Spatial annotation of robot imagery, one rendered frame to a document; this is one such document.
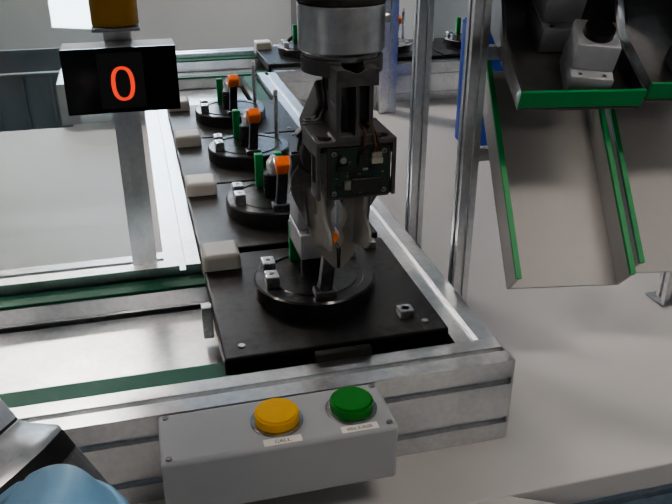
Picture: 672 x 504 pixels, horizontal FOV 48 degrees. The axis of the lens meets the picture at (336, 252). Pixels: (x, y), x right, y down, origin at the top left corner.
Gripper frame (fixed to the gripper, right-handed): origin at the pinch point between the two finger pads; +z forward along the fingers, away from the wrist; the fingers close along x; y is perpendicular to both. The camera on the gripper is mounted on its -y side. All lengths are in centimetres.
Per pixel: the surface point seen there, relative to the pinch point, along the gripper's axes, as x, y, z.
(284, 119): 10, -81, 10
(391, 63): 45, -117, 8
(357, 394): -0.8, 11.0, 9.4
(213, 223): -9.3, -32.2, 9.6
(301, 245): -2.1, -7.0, 2.3
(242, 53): 13, -156, 11
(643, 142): 42.5, -12.0, -4.2
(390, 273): 9.9, -11.7, 9.6
